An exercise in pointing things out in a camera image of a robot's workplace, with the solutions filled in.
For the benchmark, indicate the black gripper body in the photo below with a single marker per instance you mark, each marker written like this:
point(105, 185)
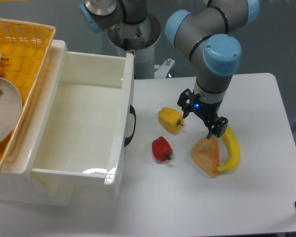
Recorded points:
point(208, 112)

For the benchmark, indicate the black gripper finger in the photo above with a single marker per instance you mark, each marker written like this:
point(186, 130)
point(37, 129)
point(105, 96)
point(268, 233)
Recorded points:
point(216, 126)
point(184, 102)

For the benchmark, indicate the red bell pepper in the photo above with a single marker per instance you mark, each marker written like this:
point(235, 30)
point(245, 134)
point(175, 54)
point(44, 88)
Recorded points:
point(161, 149)

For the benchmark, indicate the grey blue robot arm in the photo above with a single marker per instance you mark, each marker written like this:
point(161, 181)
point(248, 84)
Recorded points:
point(203, 38)

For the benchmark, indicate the yellow bell pepper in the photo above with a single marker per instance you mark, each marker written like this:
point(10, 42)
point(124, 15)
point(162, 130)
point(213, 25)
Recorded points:
point(171, 119)

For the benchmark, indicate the yellow banana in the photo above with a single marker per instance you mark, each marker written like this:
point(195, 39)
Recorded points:
point(233, 149)

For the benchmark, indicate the orange sandwich triangle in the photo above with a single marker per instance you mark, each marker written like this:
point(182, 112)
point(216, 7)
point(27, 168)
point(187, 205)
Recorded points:
point(206, 155)

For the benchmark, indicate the white open drawer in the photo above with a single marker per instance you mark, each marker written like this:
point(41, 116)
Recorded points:
point(83, 140)

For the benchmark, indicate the yellow woven basket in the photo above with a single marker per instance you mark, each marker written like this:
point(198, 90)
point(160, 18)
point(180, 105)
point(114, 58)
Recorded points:
point(25, 45)

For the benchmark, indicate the grey round plate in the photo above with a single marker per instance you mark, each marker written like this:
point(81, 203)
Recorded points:
point(10, 107)

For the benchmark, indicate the white drawer cabinet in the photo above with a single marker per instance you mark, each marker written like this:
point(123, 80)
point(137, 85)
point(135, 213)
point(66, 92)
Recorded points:
point(18, 182)

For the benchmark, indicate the white mounting bracket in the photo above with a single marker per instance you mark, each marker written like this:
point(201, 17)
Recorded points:
point(164, 70)

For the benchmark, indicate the black drawer handle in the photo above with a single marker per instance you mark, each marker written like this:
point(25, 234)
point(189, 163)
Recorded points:
point(132, 121)

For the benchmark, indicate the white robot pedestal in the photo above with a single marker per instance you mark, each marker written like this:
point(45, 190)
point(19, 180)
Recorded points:
point(139, 39)

